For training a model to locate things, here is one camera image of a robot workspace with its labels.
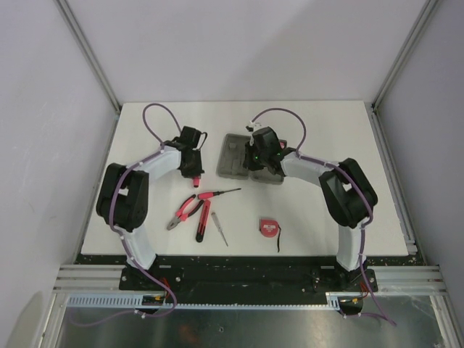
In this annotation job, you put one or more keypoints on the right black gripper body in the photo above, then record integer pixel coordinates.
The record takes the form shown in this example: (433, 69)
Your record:
(255, 159)

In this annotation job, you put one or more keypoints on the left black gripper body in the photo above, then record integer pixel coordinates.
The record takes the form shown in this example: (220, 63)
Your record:
(194, 169)

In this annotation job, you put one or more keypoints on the small pink handle screwdriver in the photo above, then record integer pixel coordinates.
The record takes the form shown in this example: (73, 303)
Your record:
(196, 182)

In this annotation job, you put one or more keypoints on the pink handle bit screwdriver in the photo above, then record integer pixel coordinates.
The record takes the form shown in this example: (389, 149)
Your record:
(211, 194)

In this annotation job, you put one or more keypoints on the grey plastic tool case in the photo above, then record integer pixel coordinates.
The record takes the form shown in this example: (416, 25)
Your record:
(231, 159)

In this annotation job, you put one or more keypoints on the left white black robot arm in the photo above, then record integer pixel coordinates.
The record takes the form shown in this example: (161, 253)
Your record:
(123, 200)

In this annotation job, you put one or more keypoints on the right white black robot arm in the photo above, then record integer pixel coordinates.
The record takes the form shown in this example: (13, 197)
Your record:
(349, 196)

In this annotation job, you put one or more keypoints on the pink black pliers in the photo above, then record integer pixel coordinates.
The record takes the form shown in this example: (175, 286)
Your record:
(188, 208)

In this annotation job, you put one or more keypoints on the clear tester screwdriver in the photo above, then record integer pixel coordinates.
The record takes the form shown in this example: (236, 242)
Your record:
(218, 226)

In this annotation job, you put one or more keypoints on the pink black utility knife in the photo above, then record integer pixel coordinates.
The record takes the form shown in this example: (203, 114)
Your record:
(203, 221)

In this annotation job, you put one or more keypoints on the red tape measure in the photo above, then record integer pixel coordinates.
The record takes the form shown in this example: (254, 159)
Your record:
(270, 228)

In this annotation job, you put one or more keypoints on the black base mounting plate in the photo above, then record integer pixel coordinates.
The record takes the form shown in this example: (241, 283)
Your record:
(318, 273)

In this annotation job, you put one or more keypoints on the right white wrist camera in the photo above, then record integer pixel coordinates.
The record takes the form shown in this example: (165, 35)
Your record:
(253, 126)

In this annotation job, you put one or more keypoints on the right aluminium frame post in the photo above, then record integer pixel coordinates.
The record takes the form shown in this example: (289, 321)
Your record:
(416, 32)

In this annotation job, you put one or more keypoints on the aluminium frame post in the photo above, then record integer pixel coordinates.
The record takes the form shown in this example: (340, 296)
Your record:
(86, 50)
(416, 32)

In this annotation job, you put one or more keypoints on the grey slotted cable duct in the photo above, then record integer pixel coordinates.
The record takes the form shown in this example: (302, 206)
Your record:
(152, 301)

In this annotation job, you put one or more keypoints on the left aluminium frame post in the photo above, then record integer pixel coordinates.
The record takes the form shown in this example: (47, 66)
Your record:
(86, 50)

